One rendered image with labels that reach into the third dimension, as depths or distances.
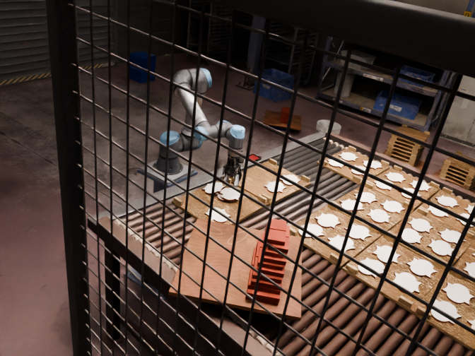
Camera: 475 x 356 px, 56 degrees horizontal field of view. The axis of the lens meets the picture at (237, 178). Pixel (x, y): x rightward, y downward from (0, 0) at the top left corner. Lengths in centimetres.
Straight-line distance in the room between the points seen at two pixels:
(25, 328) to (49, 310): 18
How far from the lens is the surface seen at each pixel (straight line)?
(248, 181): 268
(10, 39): 685
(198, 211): 235
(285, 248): 167
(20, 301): 327
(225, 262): 188
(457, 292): 231
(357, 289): 211
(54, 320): 311
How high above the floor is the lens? 224
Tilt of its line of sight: 29 degrees down
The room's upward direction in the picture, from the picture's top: 8 degrees clockwise
